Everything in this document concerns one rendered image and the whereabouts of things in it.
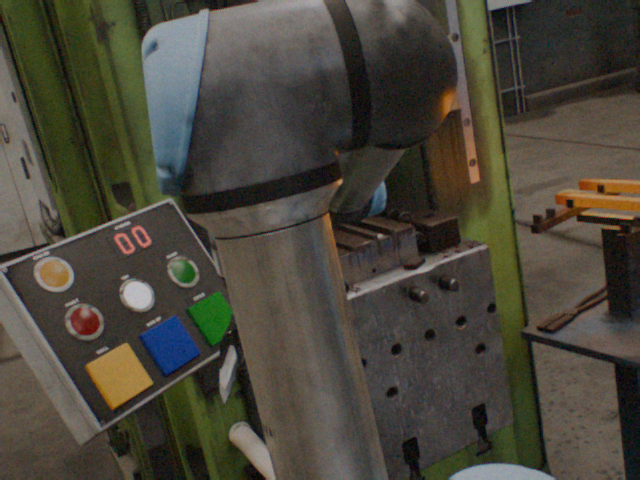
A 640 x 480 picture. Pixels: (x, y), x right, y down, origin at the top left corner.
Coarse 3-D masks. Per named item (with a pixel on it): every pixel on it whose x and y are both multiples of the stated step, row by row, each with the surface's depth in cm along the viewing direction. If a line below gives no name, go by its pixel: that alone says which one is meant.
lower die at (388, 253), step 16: (384, 224) 163; (400, 224) 161; (336, 240) 159; (352, 240) 157; (368, 240) 155; (384, 240) 155; (400, 240) 157; (416, 240) 159; (352, 256) 152; (368, 256) 154; (384, 256) 156; (400, 256) 158; (416, 256) 160; (352, 272) 153; (368, 272) 155
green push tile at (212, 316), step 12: (204, 300) 123; (216, 300) 125; (192, 312) 121; (204, 312) 122; (216, 312) 123; (228, 312) 125; (204, 324) 121; (216, 324) 122; (228, 324) 124; (204, 336) 120; (216, 336) 121
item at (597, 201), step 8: (560, 200) 174; (576, 200) 170; (584, 200) 168; (592, 200) 167; (600, 200) 165; (608, 200) 163; (616, 200) 162; (624, 200) 160; (632, 200) 159; (608, 208) 164; (616, 208) 162; (624, 208) 161; (632, 208) 159
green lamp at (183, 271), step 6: (174, 264) 123; (180, 264) 124; (186, 264) 125; (174, 270) 123; (180, 270) 123; (186, 270) 124; (192, 270) 125; (174, 276) 122; (180, 276) 123; (186, 276) 124; (192, 276) 124; (186, 282) 123
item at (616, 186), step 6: (582, 180) 182; (588, 180) 181; (594, 180) 180; (600, 180) 179; (606, 180) 178; (612, 180) 177; (618, 180) 176; (624, 180) 175; (582, 186) 181; (588, 186) 180; (594, 186) 179; (606, 186) 176; (612, 186) 175; (618, 186) 174; (624, 186) 173; (630, 186) 171; (636, 186) 170; (618, 192) 174; (624, 192) 173; (630, 192) 172; (636, 192) 171
